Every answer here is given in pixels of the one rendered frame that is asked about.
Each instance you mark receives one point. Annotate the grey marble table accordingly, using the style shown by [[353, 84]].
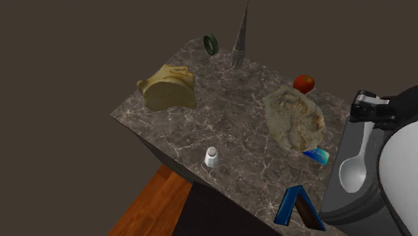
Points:
[[228, 117]]

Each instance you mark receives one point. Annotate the white salt shaker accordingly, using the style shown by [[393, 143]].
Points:
[[211, 159]]

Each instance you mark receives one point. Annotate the dark grey tray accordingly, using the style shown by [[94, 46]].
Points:
[[332, 197]]

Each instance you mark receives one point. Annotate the blue card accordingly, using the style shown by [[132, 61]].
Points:
[[318, 156]]

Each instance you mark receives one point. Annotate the white spoon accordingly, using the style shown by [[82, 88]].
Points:
[[352, 176]]

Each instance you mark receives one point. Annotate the blue open book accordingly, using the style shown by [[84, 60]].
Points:
[[287, 206]]

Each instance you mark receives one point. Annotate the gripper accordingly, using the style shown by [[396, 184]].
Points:
[[372, 112]]

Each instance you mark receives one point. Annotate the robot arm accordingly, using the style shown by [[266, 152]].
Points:
[[405, 170]]

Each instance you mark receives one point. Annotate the grey spire figure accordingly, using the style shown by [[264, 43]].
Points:
[[238, 55]]

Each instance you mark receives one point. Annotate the pale bread loaf piece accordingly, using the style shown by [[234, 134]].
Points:
[[166, 93]]

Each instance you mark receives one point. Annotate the beige flat bread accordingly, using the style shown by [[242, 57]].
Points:
[[294, 121]]

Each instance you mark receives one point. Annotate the red apple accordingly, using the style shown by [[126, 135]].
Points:
[[303, 83]]

